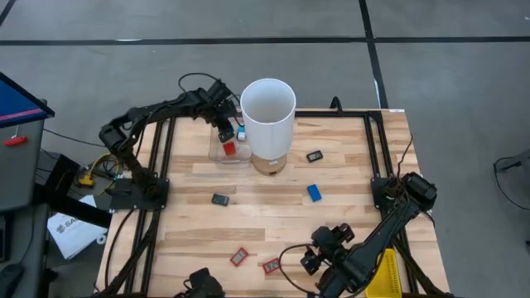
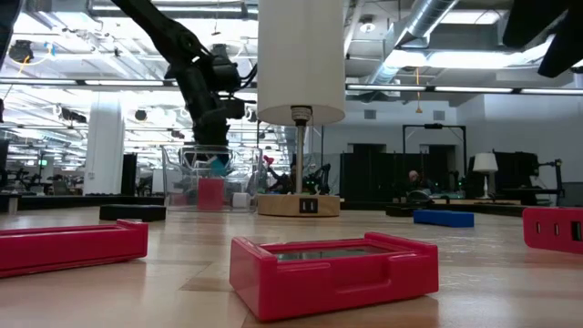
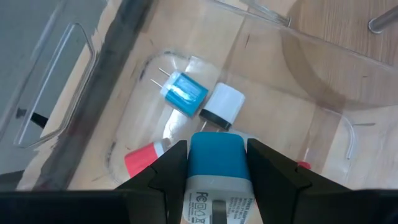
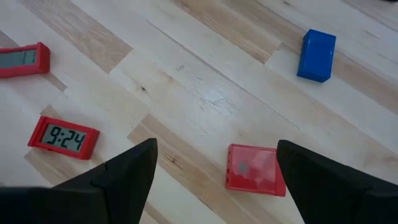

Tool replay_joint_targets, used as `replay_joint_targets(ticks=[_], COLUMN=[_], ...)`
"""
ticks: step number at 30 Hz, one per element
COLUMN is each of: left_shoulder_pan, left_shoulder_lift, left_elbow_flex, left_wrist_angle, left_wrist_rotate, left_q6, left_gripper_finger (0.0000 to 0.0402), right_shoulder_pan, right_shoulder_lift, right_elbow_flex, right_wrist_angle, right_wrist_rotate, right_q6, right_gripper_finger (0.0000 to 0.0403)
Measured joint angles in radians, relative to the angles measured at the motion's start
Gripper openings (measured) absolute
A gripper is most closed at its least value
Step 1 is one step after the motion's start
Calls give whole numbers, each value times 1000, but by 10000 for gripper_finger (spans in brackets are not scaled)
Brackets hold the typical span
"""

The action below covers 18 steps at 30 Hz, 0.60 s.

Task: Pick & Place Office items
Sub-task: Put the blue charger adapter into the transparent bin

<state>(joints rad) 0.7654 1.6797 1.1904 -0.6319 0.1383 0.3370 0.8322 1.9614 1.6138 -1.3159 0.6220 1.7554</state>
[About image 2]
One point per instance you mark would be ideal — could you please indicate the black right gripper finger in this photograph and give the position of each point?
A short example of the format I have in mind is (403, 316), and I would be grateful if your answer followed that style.
(533, 20)
(565, 50)

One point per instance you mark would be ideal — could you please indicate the small red wall charger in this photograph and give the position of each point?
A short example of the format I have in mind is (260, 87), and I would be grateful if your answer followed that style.
(210, 195)

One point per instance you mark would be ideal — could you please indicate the black rectangular device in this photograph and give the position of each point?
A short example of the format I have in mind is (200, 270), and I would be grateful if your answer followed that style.
(132, 213)

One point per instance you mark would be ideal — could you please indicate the large red USB charger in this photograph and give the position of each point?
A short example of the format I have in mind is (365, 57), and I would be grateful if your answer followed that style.
(553, 230)

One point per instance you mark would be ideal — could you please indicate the blue rectangular block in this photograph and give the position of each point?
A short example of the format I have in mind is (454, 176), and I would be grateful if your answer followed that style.
(444, 218)

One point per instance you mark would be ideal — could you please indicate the black background robot arm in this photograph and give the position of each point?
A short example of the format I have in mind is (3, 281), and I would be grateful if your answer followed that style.
(319, 180)

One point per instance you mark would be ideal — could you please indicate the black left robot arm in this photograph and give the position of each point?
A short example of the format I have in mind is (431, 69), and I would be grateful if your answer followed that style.
(157, 27)

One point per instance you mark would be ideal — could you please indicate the small red background object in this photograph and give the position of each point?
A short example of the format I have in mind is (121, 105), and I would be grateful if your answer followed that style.
(268, 160)

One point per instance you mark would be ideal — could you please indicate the clear plastic bin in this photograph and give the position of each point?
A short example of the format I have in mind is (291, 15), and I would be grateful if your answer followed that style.
(175, 202)

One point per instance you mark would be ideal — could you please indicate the person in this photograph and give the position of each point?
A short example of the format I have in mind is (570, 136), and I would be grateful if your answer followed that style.
(290, 182)
(413, 177)

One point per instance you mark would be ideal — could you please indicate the black tall cabinet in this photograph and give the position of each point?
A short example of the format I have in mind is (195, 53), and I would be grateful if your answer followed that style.
(129, 175)

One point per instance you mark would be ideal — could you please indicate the long ceiling light bar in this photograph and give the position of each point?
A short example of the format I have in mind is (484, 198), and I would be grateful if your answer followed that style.
(123, 83)
(473, 89)

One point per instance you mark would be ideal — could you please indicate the white round column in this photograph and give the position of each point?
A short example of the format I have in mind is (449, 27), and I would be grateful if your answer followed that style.
(104, 150)

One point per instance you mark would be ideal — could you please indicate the white shade wooden base lamp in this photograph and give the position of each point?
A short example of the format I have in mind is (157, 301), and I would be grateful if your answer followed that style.
(300, 59)

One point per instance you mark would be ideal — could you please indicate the black background workstation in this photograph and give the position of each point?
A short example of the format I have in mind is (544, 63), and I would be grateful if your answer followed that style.
(514, 173)

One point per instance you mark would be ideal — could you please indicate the small white background lamp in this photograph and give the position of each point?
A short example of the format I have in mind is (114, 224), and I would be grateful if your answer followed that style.
(485, 162)

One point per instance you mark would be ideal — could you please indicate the black room divider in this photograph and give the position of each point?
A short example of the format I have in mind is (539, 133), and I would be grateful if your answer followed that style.
(373, 177)

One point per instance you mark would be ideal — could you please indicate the red tray, left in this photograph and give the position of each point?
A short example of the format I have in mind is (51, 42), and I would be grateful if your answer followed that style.
(68, 248)

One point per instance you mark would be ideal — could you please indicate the silver ventilation duct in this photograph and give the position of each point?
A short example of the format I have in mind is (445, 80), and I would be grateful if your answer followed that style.
(423, 18)

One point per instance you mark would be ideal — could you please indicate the black metal gantry frame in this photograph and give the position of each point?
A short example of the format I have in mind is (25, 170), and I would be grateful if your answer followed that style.
(432, 126)

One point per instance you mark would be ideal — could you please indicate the black aluminium table frame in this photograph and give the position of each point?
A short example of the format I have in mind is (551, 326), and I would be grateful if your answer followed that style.
(59, 202)

